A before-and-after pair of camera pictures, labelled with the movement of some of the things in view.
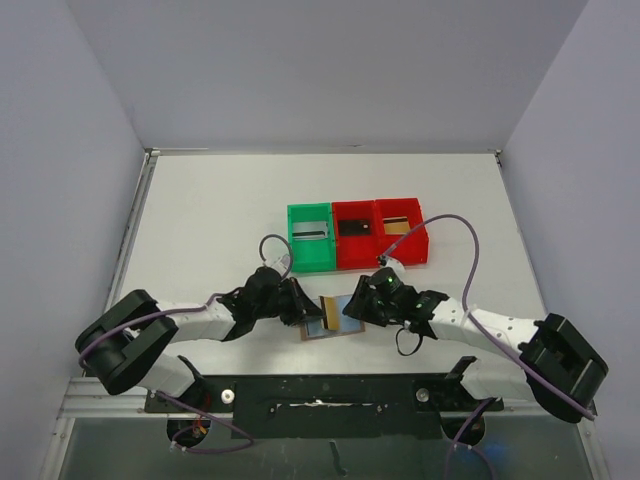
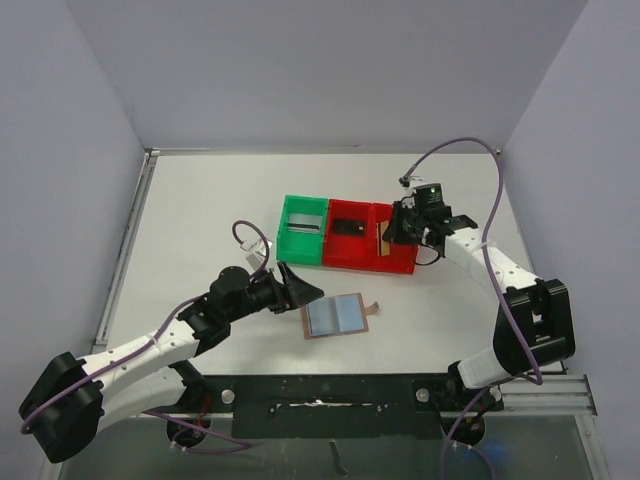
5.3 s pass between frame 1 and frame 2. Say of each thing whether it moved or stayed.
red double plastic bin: moved
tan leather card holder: stayed
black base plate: stayed
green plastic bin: moved
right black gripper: moved
